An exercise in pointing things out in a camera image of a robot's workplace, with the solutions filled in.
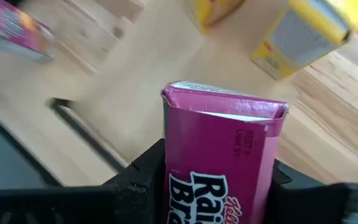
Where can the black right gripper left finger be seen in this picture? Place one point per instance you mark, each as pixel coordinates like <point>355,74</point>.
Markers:
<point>129,199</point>

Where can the purple Raisin Bran cereal box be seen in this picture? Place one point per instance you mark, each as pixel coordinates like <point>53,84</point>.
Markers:
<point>11,28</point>
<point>216,149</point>

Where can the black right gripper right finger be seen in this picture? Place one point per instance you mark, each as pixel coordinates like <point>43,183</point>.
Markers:
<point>315,205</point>

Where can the yellow Corn Pops cereal box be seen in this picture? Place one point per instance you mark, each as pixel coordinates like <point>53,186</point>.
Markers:
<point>306,37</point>
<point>211,14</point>

